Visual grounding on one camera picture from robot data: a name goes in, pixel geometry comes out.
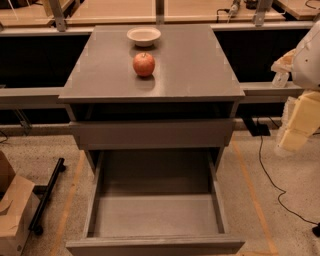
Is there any closed grey top drawer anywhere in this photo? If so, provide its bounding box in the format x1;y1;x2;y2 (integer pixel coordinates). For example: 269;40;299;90
70;119;233;150

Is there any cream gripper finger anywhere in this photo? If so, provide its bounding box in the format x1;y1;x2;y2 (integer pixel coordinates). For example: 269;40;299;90
275;90;320;156
271;49;296;73

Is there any cardboard box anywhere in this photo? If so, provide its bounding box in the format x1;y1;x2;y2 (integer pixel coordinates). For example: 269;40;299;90
0;151;39;256

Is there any white bowl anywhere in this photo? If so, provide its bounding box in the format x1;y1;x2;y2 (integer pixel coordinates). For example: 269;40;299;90
127;27;161;47

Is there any black floor cable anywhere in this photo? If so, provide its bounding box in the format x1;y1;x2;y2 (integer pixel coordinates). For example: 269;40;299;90
256;117;320;238

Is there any red apple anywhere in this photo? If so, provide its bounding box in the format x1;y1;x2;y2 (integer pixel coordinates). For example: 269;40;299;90
133;52;155;77

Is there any clear sanitizer bottle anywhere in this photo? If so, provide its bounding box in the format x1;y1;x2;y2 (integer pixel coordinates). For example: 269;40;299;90
272;72;289;88

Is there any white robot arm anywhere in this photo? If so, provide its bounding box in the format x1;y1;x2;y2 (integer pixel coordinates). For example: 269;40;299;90
271;21;320;156

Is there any black bar stand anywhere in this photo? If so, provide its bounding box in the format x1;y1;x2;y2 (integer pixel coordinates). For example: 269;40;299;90
29;158;66;236

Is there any open grey middle drawer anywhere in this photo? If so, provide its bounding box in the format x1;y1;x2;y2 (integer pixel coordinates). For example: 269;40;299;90
66;149;244;256

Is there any grey drawer cabinet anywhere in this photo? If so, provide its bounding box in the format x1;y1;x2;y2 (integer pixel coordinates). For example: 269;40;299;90
59;24;244;167

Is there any grey metal rail frame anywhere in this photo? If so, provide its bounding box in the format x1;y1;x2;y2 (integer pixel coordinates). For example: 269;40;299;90
0;21;314;109

